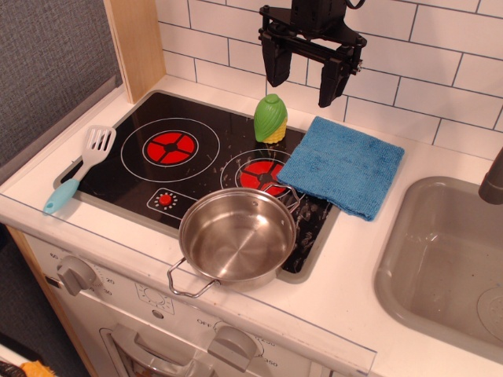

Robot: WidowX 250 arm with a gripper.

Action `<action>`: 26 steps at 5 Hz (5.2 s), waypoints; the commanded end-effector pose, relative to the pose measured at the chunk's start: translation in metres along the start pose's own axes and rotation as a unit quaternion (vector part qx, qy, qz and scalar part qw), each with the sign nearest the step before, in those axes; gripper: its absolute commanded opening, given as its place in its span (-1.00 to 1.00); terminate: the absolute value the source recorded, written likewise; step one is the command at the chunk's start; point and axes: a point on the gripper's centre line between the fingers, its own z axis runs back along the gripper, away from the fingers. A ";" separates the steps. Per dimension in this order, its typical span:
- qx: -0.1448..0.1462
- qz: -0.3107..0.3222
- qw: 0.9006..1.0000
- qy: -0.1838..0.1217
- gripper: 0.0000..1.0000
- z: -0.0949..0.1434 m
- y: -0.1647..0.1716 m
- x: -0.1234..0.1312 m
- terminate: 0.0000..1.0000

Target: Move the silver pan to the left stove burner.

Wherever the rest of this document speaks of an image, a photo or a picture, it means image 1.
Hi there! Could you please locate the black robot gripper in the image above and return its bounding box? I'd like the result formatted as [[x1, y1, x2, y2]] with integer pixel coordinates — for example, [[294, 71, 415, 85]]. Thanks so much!
[[259, 1, 366, 108]]

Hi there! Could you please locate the stainless steel pan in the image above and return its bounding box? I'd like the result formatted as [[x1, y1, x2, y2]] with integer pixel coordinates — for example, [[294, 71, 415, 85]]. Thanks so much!
[[168, 188, 301, 298]]

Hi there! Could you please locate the green yellow toy corn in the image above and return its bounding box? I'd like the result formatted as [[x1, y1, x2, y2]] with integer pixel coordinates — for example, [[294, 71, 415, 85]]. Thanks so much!
[[254, 93, 288, 144]]

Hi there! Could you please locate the blue folded cloth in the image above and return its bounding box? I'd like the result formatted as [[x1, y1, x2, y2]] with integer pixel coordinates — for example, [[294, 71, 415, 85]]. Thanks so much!
[[277, 117, 405, 221]]

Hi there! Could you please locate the black toy stovetop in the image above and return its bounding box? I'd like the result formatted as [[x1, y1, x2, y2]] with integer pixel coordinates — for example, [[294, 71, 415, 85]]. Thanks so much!
[[75, 91, 339, 284]]

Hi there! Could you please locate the red left stove knob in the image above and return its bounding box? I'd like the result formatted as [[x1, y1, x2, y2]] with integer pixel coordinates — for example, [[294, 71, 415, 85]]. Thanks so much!
[[158, 194, 173, 207]]

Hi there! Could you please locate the grey faucet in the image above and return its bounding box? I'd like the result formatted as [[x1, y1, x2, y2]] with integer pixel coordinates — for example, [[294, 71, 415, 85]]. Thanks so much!
[[479, 148, 503, 205]]

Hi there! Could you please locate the grey sink basin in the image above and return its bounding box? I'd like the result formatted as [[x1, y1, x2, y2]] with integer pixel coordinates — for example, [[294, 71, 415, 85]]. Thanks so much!
[[375, 177, 502, 363]]

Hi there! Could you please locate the grey oven knob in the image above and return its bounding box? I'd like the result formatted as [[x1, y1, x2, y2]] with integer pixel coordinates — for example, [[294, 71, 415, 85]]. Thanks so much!
[[207, 326, 258, 372]]

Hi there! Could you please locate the grey timer knob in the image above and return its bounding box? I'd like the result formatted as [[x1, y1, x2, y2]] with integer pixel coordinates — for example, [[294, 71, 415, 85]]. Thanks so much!
[[57, 256, 97, 296]]

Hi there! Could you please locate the orange object at corner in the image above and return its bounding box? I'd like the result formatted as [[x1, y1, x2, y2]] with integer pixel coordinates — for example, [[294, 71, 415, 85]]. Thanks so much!
[[20, 361, 56, 377]]

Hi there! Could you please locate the wooden side post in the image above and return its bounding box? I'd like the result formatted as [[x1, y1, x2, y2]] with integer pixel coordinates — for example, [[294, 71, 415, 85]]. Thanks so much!
[[104, 0, 166, 104]]

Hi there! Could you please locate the white spatula blue handle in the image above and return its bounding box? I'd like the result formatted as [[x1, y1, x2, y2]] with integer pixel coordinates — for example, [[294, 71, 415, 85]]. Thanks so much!
[[43, 126, 116, 214]]

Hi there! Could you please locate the grey oven door handle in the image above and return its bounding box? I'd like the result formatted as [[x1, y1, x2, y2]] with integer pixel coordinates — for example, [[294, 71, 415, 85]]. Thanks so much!
[[111, 324, 216, 376]]

